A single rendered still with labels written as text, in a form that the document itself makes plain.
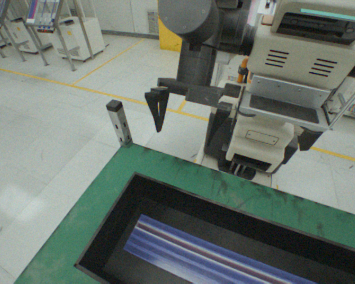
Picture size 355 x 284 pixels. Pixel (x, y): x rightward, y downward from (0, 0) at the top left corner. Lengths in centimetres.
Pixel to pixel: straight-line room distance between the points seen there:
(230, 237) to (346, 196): 174
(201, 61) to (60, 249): 45
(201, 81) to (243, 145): 54
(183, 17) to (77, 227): 44
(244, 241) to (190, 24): 38
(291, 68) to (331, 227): 42
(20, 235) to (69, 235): 135
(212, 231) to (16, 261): 152
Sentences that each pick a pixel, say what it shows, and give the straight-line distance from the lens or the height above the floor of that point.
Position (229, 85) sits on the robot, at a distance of 113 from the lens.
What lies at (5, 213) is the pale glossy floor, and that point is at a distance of 199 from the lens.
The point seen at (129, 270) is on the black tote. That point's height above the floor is 96.
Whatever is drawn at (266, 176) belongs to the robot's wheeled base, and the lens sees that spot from 140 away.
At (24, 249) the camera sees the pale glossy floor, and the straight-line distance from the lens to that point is 174.
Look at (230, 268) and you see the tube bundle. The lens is 36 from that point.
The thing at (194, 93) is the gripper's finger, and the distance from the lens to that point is 26.
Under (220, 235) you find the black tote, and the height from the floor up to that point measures 96.
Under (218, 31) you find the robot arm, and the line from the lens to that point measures 29.
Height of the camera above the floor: 135
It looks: 48 degrees down
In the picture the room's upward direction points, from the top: straight up
